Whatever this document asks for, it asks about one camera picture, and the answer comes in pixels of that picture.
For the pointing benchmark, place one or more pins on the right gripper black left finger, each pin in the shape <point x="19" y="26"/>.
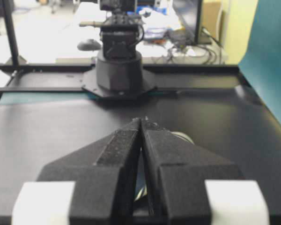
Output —
<point x="105" y="177"/>

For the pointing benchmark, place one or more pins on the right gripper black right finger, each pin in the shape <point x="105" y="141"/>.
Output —
<point x="176" y="171"/>

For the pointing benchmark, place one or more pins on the grey computer mouse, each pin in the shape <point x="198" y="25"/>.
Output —
<point x="88" y="45"/>

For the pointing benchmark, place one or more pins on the teal backdrop board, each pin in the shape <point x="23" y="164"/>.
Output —
<point x="261" y="64"/>

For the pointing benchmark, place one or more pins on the black computer monitor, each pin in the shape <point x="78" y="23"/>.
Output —
<point x="189" y="13"/>

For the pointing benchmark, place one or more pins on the cardboard box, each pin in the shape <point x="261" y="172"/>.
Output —
<point x="212" y="17"/>

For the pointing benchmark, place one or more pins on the black metal frame post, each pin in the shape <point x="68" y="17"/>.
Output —
<point x="16" y="58"/>

